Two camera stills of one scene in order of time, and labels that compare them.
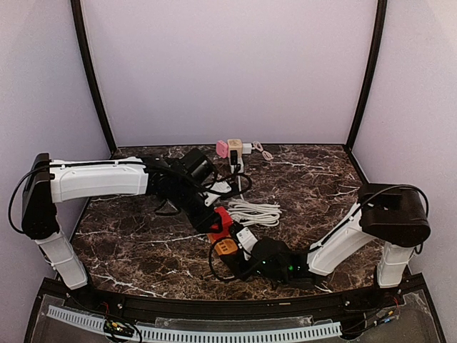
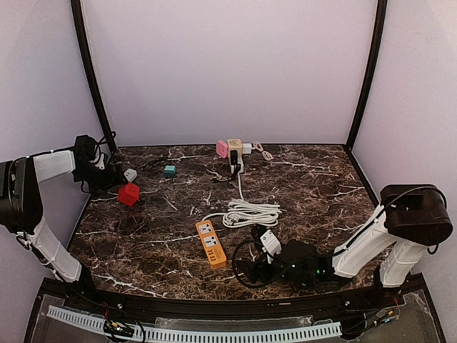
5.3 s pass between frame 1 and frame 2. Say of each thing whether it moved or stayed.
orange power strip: moved
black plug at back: stayed
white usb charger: stayed
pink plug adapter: stayed
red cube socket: moved
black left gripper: moved
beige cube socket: stayed
